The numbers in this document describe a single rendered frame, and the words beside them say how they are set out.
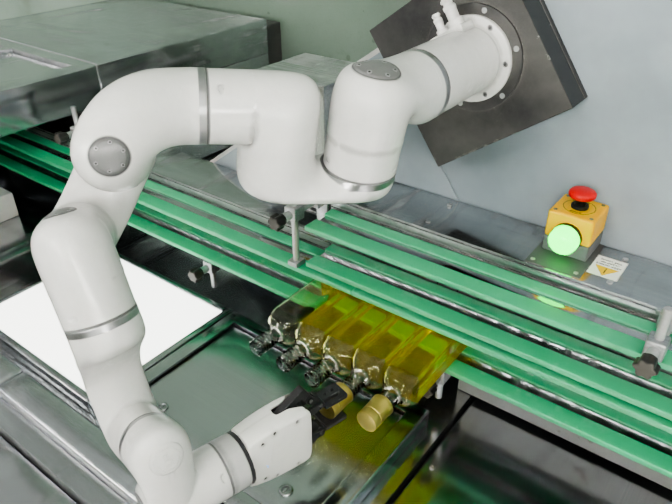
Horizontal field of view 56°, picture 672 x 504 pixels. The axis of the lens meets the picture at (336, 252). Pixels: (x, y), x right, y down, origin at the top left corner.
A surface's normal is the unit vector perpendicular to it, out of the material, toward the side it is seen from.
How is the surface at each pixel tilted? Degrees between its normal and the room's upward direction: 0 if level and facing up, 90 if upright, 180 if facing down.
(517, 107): 1
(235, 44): 90
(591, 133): 0
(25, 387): 90
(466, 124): 1
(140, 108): 73
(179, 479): 82
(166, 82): 83
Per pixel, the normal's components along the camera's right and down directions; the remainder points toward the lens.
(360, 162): -0.12, 0.61
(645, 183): -0.61, 0.43
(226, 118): 0.22, 0.52
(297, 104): 0.33, 0.04
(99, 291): 0.56, 0.06
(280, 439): 0.60, 0.37
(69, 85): 0.80, 0.32
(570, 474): -0.01, -0.85
